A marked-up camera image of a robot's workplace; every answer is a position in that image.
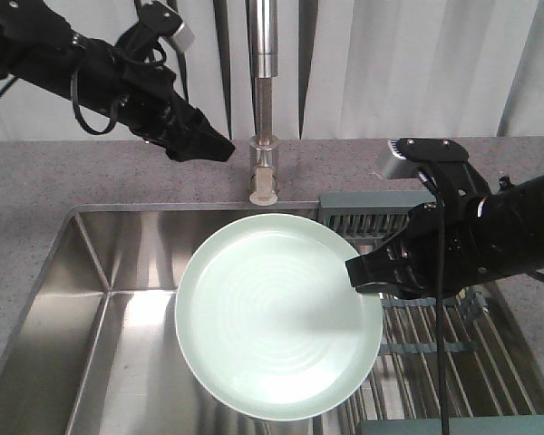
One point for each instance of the stainless steel faucet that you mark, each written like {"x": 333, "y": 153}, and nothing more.
{"x": 263, "y": 56}

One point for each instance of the pale green round plate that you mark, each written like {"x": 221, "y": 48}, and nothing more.
{"x": 268, "y": 322}

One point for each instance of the stainless steel sink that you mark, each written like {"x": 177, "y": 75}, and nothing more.
{"x": 97, "y": 352}

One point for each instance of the white pleated curtain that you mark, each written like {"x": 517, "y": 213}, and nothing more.
{"x": 346, "y": 69}

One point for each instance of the grey stone kitchen counter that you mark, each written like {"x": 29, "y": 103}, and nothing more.
{"x": 40, "y": 181}

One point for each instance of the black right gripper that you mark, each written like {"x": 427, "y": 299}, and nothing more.
{"x": 433, "y": 256}

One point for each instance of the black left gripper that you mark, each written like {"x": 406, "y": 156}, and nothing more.
{"x": 130, "y": 84}

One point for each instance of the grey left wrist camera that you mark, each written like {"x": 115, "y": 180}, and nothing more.
{"x": 166, "y": 23}

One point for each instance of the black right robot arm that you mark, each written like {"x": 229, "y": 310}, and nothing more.
{"x": 527, "y": 201}

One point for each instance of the roll-up steel dish rack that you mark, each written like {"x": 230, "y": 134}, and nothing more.
{"x": 435, "y": 362}

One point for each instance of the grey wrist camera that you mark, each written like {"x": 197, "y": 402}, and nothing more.
{"x": 402, "y": 157}
{"x": 166, "y": 23}

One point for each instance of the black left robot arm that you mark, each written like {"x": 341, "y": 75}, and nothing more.
{"x": 39, "y": 46}

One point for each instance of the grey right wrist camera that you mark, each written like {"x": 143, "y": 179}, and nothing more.
{"x": 402, "y": 157}

